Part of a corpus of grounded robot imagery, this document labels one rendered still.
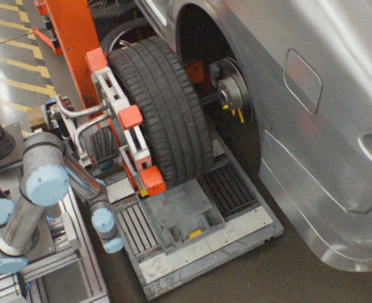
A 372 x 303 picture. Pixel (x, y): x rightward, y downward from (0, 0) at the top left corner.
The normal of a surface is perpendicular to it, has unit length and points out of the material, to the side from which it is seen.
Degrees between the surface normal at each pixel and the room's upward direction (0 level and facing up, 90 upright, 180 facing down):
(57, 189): 84
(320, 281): 0
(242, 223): 0
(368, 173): 91
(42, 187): 84
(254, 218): 0
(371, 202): 90
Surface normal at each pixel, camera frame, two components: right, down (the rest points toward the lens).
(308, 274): -0.07, -0.59
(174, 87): 0.14, -0.20
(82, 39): 0.43, 0.71
